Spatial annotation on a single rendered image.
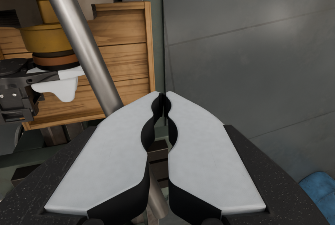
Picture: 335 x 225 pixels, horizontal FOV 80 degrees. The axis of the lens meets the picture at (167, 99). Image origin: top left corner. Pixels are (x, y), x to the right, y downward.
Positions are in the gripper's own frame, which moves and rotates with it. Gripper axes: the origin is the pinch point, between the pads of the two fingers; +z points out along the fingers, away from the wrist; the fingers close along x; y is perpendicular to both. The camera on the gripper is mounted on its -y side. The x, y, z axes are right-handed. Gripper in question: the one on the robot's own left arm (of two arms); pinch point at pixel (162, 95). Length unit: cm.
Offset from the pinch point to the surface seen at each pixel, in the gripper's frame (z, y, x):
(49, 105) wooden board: 35, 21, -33
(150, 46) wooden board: 41.3, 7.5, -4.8
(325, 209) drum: 150, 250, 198
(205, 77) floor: 145, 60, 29
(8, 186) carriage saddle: 27, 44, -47
